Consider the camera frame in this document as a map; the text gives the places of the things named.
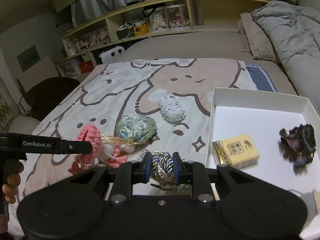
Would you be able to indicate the white cardboard box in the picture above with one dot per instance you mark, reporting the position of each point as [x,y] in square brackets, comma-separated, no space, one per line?
[250,120]

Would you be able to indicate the pale blue crochet piece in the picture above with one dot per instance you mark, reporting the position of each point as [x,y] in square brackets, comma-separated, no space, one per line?
[171,107]

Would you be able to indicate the black box on shelf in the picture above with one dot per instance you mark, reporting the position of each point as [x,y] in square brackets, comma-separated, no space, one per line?
[123,35]

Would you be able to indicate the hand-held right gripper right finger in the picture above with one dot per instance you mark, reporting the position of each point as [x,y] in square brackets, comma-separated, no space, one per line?
[176,168]

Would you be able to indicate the yellow storage basket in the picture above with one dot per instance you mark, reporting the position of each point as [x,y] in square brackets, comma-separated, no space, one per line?
[140,30]

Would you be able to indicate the dark brown chair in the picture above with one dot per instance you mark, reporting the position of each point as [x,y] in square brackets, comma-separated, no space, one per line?
[50,92]

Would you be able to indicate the red doll in clear case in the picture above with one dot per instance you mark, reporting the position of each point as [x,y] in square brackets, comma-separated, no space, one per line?
[178,17]

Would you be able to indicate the patterned cushion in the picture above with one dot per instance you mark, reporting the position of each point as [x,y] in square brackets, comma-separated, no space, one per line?
[5,110]

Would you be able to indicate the grey bed mattress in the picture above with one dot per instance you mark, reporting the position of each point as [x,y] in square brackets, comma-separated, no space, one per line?
[200,45]

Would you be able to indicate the clear storage bin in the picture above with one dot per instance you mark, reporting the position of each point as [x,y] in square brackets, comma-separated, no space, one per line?
[70,68]

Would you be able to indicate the blue brown crochet doll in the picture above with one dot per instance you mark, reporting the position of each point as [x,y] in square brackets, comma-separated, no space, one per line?
[297,140]

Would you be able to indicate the blue striped cloth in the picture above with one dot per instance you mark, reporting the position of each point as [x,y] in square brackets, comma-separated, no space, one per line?
[262,77]

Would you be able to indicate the small yellow box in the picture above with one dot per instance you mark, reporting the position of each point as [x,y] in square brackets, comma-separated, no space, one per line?
[240,150]

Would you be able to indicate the grey comforter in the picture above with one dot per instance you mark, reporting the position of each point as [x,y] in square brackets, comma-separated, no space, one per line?
[295,35]

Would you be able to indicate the white doll in clear case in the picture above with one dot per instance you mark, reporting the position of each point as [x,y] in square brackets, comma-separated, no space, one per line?
[158,20]

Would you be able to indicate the wooden shelf headboard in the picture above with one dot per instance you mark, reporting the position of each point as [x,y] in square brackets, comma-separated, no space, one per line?
[212,7]

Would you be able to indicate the pink crochet octopus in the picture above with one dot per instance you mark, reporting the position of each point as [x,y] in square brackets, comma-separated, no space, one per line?
[87,135]

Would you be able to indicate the cream crochet doll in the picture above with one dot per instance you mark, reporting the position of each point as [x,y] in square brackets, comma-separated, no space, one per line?
[108,148]

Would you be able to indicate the person's left hand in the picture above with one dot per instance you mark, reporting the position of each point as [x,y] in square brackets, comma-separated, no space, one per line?
[12,182]

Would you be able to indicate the white device with round eyes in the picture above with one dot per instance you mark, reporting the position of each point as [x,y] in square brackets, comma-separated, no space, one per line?
[110,55]

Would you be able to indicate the green floral fabric pouch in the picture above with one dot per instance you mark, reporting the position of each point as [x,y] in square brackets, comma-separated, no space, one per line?
[135,128]

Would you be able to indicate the grey knit cloth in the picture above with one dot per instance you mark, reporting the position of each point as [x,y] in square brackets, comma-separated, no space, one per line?
[310,202]

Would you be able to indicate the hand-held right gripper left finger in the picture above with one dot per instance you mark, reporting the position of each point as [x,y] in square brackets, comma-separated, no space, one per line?
[147,170]

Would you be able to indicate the picture card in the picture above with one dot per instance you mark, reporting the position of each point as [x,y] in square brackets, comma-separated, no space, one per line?
[101,37]
[87,41]

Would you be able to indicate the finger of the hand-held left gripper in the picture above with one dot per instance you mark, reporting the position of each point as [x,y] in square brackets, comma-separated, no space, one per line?
[77,147]

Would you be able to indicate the printed blanket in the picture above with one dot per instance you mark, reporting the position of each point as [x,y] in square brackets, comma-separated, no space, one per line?
[112,87]

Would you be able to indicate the red box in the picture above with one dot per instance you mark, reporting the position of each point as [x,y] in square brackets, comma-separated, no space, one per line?
[86,67]

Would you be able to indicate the grey fuzzy pillow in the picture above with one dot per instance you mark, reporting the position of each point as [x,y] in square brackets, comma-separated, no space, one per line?
[257,40]

